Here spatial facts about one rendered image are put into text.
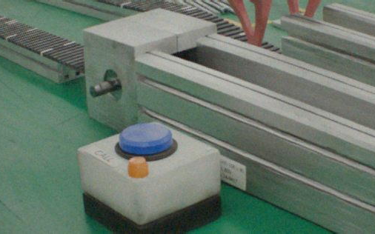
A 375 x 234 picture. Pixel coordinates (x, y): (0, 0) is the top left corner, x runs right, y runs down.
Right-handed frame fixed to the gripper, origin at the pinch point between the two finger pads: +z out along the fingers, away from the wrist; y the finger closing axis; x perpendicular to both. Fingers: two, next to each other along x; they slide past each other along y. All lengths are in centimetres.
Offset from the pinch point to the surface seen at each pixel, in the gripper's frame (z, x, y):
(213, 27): -4.6, -5.0, -14.5
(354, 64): -1.3, -15.7, -5.0
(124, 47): -4.5, -3.4, -23.9
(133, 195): -0.1, -20.5, -36.0
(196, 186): 0.9, -20.9, -30.5
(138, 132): -2.7, -16.7, -32.5
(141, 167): -2.1, -20.5, -35.2
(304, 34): -2.8, -8.5, -4.9
